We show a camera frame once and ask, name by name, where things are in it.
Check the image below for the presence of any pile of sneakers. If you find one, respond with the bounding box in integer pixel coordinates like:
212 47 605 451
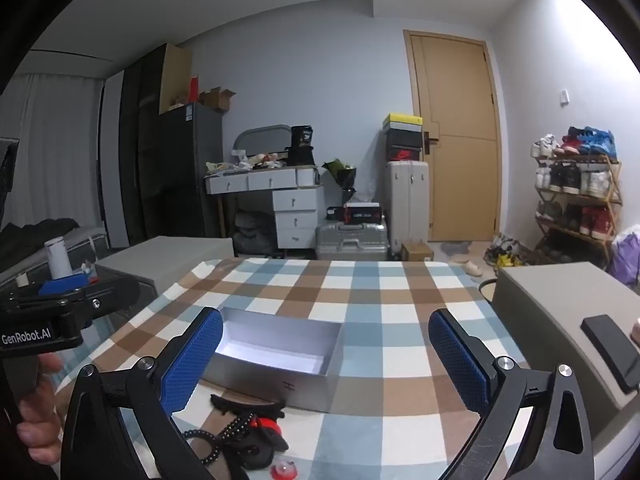
482 232 527 268

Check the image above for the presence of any dark grey fridge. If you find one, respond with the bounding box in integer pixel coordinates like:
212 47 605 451
157 102 224 247

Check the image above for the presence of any wooden door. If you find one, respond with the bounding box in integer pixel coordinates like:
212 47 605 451
404 30 502 243

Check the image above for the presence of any black and red shoe box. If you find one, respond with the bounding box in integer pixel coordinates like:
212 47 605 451
385 145 426 162

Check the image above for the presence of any dark wardrobe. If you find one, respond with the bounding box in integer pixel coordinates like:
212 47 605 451
119 42 168 247

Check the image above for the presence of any desk clutter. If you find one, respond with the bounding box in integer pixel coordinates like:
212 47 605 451
206 150 288 176

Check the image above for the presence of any wooden shoe rack with shoes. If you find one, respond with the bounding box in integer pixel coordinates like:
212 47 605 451
530 126 621 261

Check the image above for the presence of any silver cardboard box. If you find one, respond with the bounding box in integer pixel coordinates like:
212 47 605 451
202 307 344 414

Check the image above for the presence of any white desk with drawers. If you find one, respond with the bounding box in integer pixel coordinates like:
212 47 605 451
205 165 321 251

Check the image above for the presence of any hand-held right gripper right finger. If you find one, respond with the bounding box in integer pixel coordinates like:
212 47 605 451
428 308 596 480

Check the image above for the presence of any bouquet in black wrap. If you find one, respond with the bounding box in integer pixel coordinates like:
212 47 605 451
322 157 359 196

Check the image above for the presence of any purple plastic bag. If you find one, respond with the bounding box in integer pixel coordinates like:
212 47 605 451
607 227 640 291

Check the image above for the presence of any tall cardboard box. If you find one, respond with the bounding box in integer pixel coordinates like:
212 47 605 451
159 42 193 116

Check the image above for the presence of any black ruffled hair band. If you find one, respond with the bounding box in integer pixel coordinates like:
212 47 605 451
210 394 287 420

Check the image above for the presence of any person's left hand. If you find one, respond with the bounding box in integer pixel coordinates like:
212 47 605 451
15 352 67 466

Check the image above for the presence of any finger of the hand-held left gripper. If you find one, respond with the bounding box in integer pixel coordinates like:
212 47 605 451
65 274 142 328
37 275 88 298

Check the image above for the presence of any silver suitcase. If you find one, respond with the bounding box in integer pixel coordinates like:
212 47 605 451
315 222 390 262

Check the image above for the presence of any black spiral hair tie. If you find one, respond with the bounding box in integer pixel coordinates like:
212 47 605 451
200 412 261 467

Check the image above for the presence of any black gift box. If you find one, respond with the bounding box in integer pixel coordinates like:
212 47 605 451
285 126 317 167

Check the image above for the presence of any black box with red trim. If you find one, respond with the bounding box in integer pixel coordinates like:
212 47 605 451
344 202 384 224

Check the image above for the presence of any small cardboard box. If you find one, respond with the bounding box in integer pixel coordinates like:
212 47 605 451
401 241 434 263

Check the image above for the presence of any dark grey bag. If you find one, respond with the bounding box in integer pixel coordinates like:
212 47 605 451
232 210 279 256

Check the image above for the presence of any black and red hair clip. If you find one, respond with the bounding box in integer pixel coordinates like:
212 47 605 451
235 414 291 467

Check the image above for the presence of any open cardboard box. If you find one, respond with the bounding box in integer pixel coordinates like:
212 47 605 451
200 87 237 113

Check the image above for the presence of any grey arched mirror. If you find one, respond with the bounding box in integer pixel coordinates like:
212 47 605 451
234 125 293 162

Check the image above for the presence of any white suitcase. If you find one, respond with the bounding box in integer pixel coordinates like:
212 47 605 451
385 160 430 256

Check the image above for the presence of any grey upholstered block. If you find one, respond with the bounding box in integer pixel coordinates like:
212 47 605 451
492 265 640 480
95 236 236 301

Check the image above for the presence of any checked blanket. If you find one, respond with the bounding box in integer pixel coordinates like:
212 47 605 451
52 257 531 480

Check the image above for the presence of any white curtain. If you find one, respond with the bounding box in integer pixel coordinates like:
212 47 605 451
0 72 107 241

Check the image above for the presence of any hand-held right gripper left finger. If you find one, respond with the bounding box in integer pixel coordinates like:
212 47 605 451
60 306 224 480

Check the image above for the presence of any white tumbler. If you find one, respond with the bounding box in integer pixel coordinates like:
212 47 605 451
44 236 72 281

